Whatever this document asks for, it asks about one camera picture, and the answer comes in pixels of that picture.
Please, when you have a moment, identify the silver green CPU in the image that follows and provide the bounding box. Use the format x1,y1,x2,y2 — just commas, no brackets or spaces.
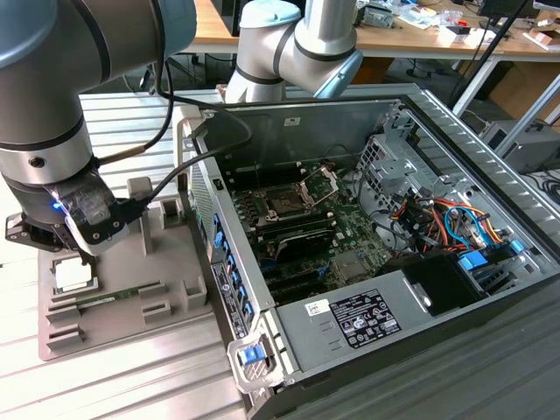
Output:
52,257,100,294

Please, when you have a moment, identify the black RAM slot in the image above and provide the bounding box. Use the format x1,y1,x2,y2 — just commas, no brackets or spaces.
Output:
231,164,303,180

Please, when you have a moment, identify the CPU socket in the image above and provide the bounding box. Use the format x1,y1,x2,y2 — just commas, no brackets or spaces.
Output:
260,185,312,222

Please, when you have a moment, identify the black expansion slot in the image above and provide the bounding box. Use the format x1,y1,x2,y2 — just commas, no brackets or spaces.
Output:
264,269,327,294

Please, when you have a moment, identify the grey plastic parts rack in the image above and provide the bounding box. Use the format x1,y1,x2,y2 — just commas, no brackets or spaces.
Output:
34,177,215,362

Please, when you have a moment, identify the green RAM stick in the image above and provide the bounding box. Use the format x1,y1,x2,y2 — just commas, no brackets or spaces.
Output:
72,283,152,307

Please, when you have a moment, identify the open grey PC case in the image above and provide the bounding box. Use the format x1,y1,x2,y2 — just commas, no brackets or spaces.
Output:
171,82,560,420

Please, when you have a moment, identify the blue case latch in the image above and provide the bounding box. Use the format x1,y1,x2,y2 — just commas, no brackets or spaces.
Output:
238,345,266,364

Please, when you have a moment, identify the black RAM stick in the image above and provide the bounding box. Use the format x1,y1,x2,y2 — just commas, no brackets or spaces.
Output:
255,213,336,233

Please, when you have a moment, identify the grey power supply unit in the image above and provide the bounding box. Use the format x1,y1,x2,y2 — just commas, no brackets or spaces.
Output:
273,269,432,377

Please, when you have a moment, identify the metal socket cover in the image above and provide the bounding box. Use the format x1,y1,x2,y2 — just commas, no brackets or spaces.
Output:
299,167,341,207

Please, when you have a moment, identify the green motherboard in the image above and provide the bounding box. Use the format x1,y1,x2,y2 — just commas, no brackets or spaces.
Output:
218,157,397,307

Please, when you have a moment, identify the black power supply label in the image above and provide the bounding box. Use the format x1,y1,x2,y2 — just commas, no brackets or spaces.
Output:
330,288,402,349

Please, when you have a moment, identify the silver drive cage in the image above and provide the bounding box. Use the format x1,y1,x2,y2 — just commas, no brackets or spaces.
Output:
356,130,438,220

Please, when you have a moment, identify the grey optical drive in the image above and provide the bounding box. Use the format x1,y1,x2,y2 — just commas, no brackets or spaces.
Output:
356,0,397,30

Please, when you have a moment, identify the blue disk carrier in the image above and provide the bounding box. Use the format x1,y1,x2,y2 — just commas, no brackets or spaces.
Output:
458,240,524,273

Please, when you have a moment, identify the black slanted stand pole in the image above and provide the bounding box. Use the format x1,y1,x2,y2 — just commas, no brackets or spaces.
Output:
450,0,530,106

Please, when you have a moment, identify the grey desktop computer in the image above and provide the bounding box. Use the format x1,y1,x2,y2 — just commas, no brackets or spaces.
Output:
479,120,560,174

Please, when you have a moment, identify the brown cardboard box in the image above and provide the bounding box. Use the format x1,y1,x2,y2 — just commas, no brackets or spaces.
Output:
489,60,560,123

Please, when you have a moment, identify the black camera cable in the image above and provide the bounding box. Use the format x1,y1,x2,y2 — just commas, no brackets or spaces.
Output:
94,0,176,166
142,60,256,207

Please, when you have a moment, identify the black plastic air duct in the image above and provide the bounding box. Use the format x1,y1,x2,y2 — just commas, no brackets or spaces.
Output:
380,253,489,319

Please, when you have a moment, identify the blue wire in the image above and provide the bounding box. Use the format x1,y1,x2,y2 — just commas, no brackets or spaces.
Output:
444,205,487,251

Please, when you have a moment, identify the orange wire bundle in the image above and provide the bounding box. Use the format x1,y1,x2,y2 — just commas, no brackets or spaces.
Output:
476,218,509,247

